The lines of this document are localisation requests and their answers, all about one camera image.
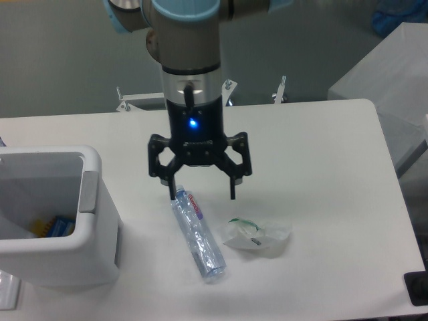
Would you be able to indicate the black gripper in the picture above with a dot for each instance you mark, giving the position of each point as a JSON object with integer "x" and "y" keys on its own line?
{"x": 195, "y": 133}

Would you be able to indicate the clear plastic wrapper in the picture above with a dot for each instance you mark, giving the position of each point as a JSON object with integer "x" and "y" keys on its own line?
{"x": 264, "y": 239}

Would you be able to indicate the crushed clear plastic bottle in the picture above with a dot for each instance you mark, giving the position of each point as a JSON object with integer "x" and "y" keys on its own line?
{"x": 201, "y": 242}

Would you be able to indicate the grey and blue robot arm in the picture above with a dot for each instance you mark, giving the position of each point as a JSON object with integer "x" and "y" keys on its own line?
{"x": 183, "y": 37}

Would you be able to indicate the white trash can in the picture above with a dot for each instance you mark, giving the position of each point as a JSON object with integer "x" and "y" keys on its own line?
{"x": 41, "y": 182}

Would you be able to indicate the blue and yellow box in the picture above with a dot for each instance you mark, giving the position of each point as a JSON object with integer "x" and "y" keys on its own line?
{"x": 59, "y": 226}

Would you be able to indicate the grey covered cabinet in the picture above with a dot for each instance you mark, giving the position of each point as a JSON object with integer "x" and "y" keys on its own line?
{"x": 393, "y": 76}

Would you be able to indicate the blue plastic bag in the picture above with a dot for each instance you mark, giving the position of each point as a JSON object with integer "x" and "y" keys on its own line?
{"x": 388, "y": 15}

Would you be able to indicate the black device at table edge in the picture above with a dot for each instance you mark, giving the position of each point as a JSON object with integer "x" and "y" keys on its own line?
{"x": 416, "y": 283}

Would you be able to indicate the white metal base frame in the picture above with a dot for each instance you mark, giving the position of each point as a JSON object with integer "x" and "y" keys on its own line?
{"x": 134, "y": 102}

